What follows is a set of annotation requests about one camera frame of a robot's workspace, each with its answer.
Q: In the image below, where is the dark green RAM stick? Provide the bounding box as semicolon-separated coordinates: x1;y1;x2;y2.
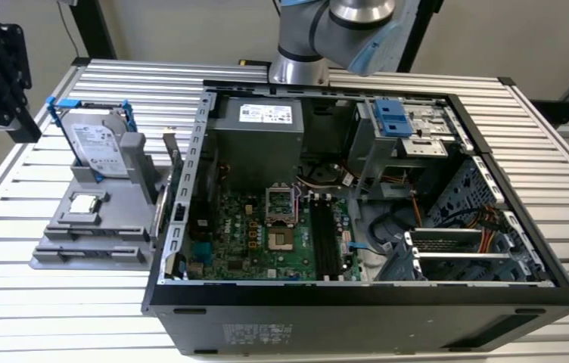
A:
60;246;138;254

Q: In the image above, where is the hard disk in blue carrier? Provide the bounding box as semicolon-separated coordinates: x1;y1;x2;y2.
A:
44;96;137;182

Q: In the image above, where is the silver CPU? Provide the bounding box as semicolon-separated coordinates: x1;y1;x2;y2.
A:
69;194;101;215

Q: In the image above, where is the grey parts rack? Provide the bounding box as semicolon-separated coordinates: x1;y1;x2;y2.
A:
29;132;172;270

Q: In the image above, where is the green graphics card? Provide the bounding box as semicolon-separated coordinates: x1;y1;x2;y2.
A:
152;127;185;237

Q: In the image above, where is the grey power supply unit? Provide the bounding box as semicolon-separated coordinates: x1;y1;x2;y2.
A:
212;96;305;192

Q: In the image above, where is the round grey case speaker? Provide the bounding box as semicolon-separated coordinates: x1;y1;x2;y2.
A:
312;162;344;186

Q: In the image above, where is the CPU socket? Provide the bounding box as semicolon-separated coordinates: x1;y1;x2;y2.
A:
265;225;297;251

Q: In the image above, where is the green motherboard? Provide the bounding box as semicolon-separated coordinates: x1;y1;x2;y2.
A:
185;187;366;283

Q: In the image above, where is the blue drive bay latch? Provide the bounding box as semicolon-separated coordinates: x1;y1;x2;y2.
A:
372;98;413;139

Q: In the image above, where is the black open PC case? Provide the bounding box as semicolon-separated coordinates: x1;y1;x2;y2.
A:
141;78;569;356

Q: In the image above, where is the silver disk bay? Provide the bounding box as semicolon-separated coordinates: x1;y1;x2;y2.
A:
377;226;546;283

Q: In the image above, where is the black stand post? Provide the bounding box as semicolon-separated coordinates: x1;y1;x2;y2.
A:
397;0;445;73
64;0;117;61

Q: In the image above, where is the metal socket cover frame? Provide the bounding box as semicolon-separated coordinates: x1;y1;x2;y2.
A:
262;182;300;226

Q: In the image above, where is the thin wire locking lever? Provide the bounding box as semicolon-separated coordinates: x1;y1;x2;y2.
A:
289;181;301;226

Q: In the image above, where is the yellow white power wire bundle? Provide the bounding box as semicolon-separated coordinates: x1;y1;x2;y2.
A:
296;174;349;191

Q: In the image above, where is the black looped cable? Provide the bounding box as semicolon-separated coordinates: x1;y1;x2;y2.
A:
368;202;417;255

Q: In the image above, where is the orange yellow drive wire bundle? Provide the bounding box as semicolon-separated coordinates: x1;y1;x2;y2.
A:
382;169;425;230

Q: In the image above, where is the orange red yellow wire bundle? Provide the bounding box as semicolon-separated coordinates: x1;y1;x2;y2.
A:
476;203;506;259

